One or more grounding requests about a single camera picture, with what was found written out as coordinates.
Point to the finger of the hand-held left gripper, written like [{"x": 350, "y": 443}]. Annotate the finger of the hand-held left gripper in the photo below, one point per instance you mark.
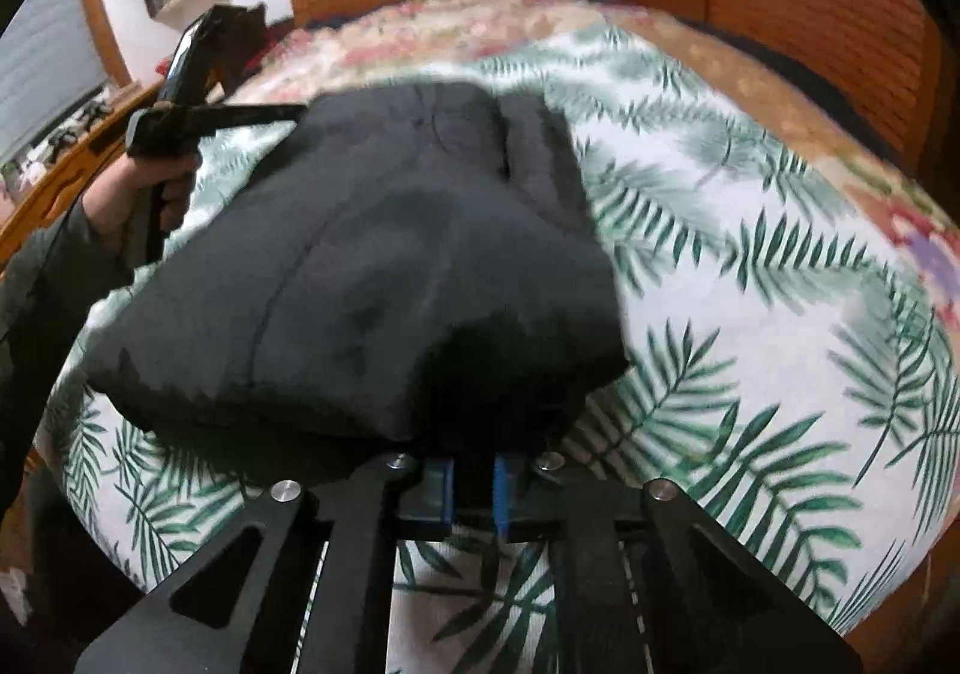
[
  {"x": 193, "y": 59},
  {"x": 247, "y": 115}
]

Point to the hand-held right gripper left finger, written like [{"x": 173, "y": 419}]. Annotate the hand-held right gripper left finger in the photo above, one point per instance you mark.
[{"x": 442, "y": 494}]

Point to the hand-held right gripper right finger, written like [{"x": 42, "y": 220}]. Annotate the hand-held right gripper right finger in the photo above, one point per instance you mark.
[{"x": 501, "y": 498}]

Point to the black jacket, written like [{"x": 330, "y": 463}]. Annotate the black jacket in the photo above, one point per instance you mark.
[{"x": 360, "y": 254}]

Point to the person's left forearm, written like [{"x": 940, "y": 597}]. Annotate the person's left forearm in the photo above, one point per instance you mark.
[{"x": 37, "y": 314}]

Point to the person's left hand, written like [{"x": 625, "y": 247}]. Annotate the person's left hand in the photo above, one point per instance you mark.
[{"x": 120, "y": 209}]

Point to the wooden desk with cabinets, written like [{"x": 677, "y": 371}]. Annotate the wooden desk with cabinets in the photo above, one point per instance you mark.
[{"x": 52, "y": 179}]

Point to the grey window blind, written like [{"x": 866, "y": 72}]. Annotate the grey window blind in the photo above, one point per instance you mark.
[{"x": 41, "y": 67}]

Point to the bed with floral cover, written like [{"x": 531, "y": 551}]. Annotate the bed with floral cover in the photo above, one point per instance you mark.
[{"x": 750, "y": 284}]

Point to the wooden window frame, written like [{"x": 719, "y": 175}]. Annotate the wooden window frame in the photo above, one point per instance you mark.
[{"x": 109, "y": 14}]

